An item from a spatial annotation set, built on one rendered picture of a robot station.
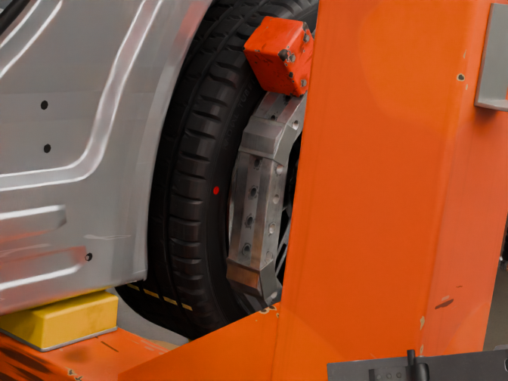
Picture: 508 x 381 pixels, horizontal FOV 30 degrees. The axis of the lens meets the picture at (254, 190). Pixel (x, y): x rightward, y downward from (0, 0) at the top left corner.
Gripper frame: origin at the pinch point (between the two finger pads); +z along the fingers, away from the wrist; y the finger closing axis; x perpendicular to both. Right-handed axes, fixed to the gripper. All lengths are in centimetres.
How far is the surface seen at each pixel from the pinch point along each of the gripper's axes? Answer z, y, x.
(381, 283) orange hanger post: -0.6, 8.1, 8.8
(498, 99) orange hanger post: -13.2, 6.4, 24.2
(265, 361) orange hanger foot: 13.9, 18.8, 3.1
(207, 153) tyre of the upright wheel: 28, 46, 35
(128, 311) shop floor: 117, 225, 35
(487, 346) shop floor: -1, 269, 15
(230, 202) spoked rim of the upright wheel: 27, 54, 29
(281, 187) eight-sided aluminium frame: 18, 51, 30
